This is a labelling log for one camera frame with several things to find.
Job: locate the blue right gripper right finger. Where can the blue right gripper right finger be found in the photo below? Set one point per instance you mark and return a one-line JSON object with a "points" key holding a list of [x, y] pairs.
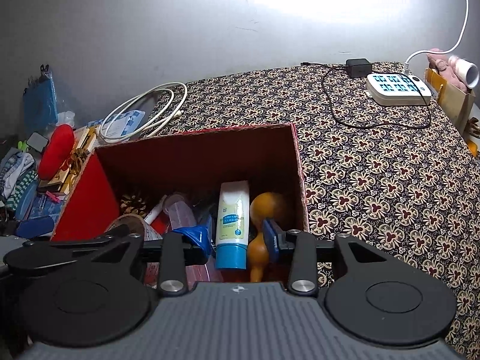
{"points": [[271, 232]]}

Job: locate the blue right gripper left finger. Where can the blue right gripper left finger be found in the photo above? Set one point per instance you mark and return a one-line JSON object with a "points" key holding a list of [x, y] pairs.
{"points": [[200, 234]]}

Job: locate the white tube blue cap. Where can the white tube blue cap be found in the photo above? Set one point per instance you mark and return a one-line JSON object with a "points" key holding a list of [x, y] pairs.
{"points": [[232, 229]]}

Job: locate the orange gourd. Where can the orange gourd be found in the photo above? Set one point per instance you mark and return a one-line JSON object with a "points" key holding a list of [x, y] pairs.
{"points": [[263, 248]]}

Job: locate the red cardboard box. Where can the red cardboard box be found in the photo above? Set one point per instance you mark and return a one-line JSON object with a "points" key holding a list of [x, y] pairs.
{"points": [[195, 164]]}

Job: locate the pine cone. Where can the pine cone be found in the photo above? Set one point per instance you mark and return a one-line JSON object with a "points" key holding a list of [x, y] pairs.
{"points": [[133, 204]]}

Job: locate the floral patterned cloth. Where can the floral patterned cloth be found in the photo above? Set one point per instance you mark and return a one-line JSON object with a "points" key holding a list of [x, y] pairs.
{"points": [[399, 178]]}

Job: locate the red plush heart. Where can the red plush heart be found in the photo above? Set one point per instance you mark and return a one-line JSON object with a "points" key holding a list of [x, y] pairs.
{"points": [[57, 151]]}

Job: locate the black power adapter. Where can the black power adapter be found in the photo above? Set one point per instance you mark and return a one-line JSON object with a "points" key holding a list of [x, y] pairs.
{"points": [[358, 67]]}

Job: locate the white power strip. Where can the white power strip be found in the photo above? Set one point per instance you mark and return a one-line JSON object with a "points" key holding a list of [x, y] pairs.
{"points": [[397, 90]]}

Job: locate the striped fabric bundle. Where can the striped fabric bundle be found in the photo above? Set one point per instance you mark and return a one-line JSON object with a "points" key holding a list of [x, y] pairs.
{"points": [[18, 172]]}

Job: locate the blue plastic bag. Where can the blue plastic bag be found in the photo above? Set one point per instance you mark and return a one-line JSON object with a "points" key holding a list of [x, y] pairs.
{"points": [[40, 102]]}

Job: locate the brown paper bag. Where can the brown paper bag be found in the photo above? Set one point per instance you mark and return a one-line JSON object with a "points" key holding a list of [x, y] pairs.
{"points": [[455, 103]]}

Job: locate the pink plush toy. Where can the pink plush toy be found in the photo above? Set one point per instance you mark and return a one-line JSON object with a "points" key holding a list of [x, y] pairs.
{"points": [[441, 65]]}

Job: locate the white cylindrical cup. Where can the white cylindrical cup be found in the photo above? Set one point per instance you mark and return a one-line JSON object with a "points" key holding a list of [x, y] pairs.
{"points": [[466, 71]]}

